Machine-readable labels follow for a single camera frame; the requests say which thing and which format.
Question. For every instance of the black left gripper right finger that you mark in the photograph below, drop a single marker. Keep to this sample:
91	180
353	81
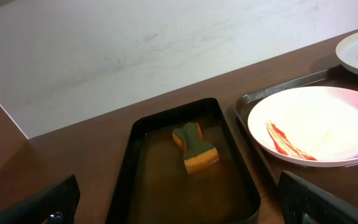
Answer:
304	202

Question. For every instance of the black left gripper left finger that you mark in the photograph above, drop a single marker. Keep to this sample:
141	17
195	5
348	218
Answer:
54	204

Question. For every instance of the pink plate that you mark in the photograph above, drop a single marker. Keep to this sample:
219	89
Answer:
314	126

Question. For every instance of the orange green sponge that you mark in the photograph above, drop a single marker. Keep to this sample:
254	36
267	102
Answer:
197	153

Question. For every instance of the brown serving tray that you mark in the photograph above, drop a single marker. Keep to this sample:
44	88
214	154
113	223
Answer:
339	181

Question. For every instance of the black water tray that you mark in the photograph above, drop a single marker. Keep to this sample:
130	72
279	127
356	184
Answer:
154	187

